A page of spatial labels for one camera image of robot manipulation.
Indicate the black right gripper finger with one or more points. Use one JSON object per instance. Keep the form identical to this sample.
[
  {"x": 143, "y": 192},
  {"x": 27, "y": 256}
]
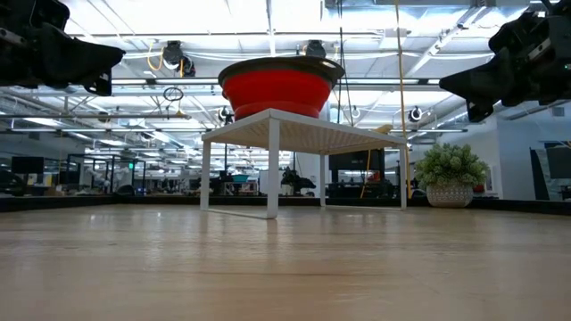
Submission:
[
  {"x": 479, "y": 112},
  {"x": 482, "y": 82}
]

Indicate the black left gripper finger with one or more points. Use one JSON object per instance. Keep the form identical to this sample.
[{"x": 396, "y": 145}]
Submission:
[
  {"x": 99, "y": 84},
  {"x": 80, "y": 58}
]

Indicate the red collapsible bowl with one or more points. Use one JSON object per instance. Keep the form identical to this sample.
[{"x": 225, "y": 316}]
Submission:
[{"x": 281, "y": 87}]

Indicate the black background robot arm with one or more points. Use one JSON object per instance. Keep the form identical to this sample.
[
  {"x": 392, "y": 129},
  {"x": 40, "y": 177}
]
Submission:
[{"x": 295, "y": 180}]

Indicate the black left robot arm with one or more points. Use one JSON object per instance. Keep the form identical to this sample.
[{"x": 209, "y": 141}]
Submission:
[{"x": 27, "y": 9}]

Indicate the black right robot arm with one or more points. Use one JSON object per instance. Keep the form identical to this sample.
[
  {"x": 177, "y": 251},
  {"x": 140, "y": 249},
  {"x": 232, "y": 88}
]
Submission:
[{"x": 557, "y": 6}]

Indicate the green artificial plant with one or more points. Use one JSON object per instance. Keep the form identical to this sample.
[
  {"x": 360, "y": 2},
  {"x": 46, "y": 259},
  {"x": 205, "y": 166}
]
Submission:
[{"x": 450, "y": 174}]

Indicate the small black background monitor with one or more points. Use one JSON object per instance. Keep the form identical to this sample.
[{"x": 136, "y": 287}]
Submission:
[{"x": 27, "y": 165}]

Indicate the teal background bin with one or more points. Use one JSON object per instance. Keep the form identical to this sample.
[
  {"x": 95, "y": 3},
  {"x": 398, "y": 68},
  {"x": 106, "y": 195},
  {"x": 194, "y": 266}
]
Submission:
[{"x": 241, "y": 178}]

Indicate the white perforated metal shelf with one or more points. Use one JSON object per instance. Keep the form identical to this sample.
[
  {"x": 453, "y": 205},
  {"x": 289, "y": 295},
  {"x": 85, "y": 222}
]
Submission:
[{"x": 303, "y": 134}]

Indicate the black background workstation frame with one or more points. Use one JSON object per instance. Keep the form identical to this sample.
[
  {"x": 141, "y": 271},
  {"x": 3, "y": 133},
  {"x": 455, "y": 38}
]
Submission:
[{"x": 107, "y": 171}]

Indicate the dark wall panel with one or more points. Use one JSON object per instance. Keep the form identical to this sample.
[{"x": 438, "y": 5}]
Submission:
[{"x": 551, "y": 171}]

